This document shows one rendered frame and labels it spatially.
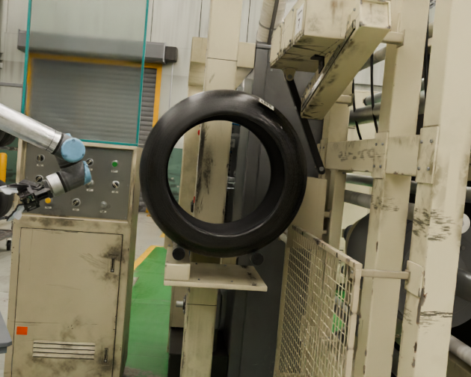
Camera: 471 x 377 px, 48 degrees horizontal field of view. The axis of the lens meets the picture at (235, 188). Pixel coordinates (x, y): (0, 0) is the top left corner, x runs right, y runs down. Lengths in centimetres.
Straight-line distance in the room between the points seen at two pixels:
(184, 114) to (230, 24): 61
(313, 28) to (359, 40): 14
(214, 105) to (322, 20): 45
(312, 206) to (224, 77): 65
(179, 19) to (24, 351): 948
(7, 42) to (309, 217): 1054
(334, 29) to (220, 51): 69
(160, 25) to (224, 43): 935
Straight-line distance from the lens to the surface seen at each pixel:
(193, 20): 1155
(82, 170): 222
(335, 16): 171
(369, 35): 165
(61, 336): 276
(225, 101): 182
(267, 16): 281
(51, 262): 268
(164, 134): 180
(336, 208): 226
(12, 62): 1215
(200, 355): 237
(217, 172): 222
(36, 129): 204
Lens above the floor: 124
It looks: 3 degrees down
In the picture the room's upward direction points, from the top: 5 degrees clockwise
